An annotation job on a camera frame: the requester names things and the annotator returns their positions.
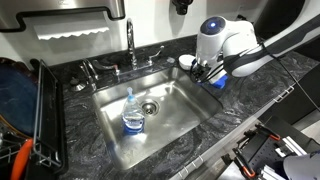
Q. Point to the clear dish soap bottle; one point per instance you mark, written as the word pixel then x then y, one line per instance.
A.
pixel 133 116

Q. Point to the black wall plug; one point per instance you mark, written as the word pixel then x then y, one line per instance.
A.
pixel 241 17

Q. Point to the small clear disc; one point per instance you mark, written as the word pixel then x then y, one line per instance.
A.
pixel 170 60

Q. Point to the metal sink drain strainer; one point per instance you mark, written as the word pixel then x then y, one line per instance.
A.
pixel 149 107

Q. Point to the chrome side sprayer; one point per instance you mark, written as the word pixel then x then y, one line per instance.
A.
pixel 89 74

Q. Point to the black wall soap dispenser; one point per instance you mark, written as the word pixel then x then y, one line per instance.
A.
pixel 181 6

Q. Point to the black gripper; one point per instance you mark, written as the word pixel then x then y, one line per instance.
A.
pixel 201 68

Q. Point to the white paper towel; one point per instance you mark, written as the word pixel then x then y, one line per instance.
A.
pixel 71 32

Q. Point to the white bowl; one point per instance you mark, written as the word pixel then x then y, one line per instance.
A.
pixel 186 61

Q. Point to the stainless steel sink basin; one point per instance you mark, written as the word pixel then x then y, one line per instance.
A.
pixel 173 113

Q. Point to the steel paper towel dispenser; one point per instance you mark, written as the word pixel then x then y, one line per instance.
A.
pixel 66 8

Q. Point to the chrome gooseneck faucet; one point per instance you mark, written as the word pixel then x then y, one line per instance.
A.
pixel 131 43

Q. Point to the black perforated plate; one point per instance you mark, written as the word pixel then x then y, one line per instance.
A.
pixel 263 151

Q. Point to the round metal sink stopper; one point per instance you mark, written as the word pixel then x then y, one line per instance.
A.
pixel 77 85

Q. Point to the black orange clamp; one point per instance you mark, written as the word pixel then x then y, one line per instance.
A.
pixel 245 164
pixel 266 132

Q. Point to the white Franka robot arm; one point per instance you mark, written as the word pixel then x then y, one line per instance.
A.
pixel 233 38

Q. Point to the dark blue plate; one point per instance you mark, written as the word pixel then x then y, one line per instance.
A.
pixel 16 96

